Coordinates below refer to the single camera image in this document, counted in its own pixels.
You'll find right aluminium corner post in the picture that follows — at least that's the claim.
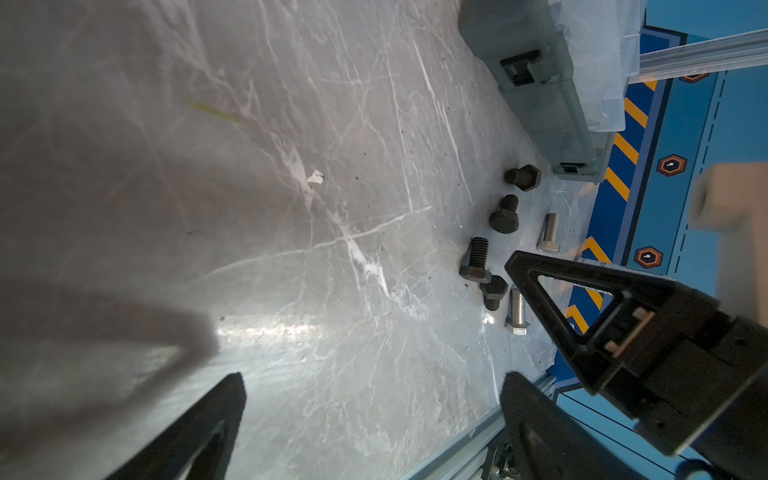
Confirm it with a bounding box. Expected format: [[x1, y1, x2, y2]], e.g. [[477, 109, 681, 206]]
[[628, 29, 767, 84]]

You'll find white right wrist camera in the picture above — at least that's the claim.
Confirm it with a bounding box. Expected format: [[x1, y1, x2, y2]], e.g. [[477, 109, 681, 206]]
[[689, 162, 767, 327]]

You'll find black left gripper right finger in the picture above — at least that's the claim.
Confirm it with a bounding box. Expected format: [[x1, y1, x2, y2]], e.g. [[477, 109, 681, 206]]
[[500, 372, 642, 480]]

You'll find silver hex bolt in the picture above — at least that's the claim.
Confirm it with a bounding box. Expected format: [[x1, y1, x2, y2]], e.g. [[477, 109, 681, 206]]
[[505, 288, 528, 336], [536, 212, 560, 254]]

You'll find black bolt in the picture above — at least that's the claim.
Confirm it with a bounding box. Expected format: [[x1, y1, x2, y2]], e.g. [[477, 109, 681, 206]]
[[479, 275, 508, 311], [489, 194, 519, 234], [504, 164, 541, 192], [459, 237, 492, 284]]

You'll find grey plastic organizer box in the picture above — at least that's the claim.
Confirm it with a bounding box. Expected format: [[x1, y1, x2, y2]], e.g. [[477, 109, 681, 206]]
[[458, 0, 646, 183]]

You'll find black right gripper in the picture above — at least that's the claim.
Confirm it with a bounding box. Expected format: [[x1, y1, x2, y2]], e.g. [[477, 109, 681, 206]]
[[505, 250, 767, 479]]

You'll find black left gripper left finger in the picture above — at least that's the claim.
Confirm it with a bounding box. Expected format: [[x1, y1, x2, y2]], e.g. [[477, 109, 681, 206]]
[[109, 373, 246, 479]]

